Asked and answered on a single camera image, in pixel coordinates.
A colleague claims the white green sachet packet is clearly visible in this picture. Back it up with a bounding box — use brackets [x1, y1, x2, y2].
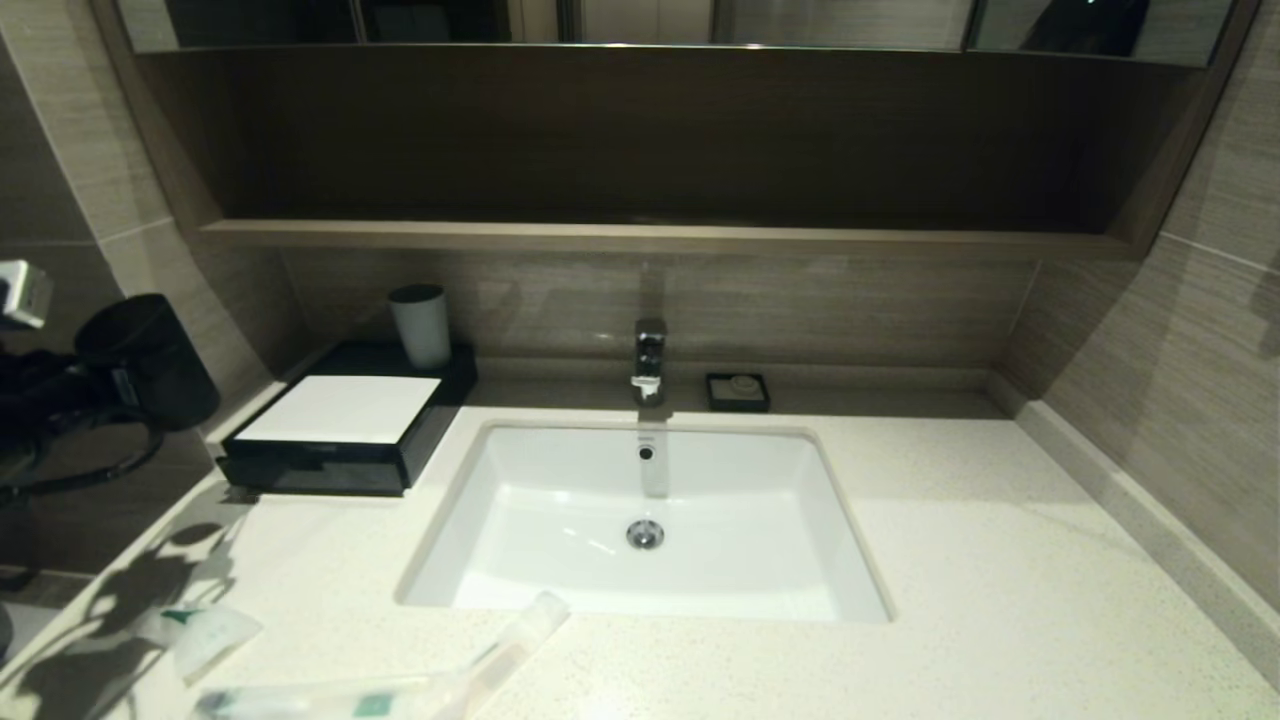
[158, 603, 264, 686]

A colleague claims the white board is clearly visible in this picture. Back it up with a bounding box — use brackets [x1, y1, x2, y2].
[235, 375, 443, 445]

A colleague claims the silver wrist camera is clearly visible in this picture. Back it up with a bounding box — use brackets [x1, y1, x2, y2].
[0, 260, 53, 331]

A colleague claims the black soap dish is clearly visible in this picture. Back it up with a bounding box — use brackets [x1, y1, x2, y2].
[706, 372, 772, 413]

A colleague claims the light grey cup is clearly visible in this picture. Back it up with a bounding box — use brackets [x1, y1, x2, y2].
[389, 284, 453, 371]

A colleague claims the mirror cabinet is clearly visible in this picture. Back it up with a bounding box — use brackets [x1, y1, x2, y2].
[118, 0, 1236, 69]

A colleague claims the clear toothbrush packet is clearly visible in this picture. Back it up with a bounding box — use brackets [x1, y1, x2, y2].
[195, 672, 471, 720]

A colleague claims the white ceramic sink basin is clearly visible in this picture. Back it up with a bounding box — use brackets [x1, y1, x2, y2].
[396, 419, 894, 625]

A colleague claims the brown wooden shelf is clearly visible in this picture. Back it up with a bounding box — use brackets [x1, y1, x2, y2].
[195, 218, 1141, 262]

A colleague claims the chrome faucet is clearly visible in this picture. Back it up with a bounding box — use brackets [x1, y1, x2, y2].
[631, 318, 669, 405]

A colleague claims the black amenity drawer box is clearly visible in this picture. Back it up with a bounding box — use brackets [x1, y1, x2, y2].
[216, 342, 479, 497]

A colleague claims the black cup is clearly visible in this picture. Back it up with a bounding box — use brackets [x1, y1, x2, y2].
[75, 293, 221, 433]

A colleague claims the clear long tube packet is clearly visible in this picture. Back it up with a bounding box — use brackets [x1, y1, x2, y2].
[440, 590, 572, 720]

